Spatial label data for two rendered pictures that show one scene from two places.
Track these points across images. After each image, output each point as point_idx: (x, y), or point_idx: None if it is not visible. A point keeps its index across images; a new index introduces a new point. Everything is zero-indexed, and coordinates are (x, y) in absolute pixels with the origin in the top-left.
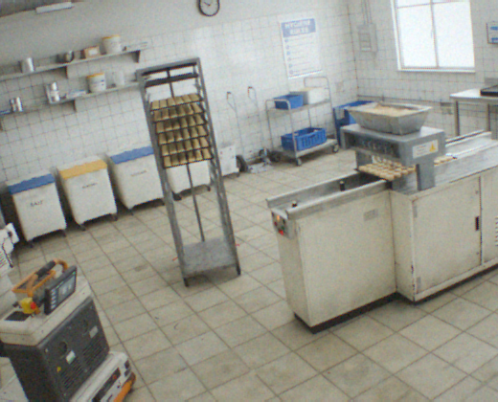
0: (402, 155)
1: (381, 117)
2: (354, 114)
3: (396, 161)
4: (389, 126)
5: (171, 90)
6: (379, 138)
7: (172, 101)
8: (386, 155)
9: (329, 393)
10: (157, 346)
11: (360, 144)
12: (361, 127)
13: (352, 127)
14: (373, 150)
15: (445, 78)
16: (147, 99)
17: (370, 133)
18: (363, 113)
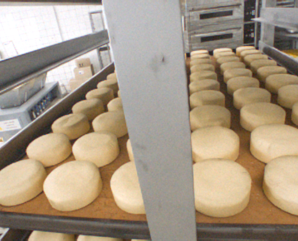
0: (60, 90)
1: (41, 76)
2: (23, 89)
3: (54, 101)
4: (41, 83)
5: (162, 155)
6: (49, 90)
7: (194, 61)
8: (49, 103)
9: None
10: None
11: (36, 112)
12: (23, 103)
13: (22, 107)
14: (41, 112)
15: None
16: (269, 20)
17: (41, 93)
18: (31, 81)
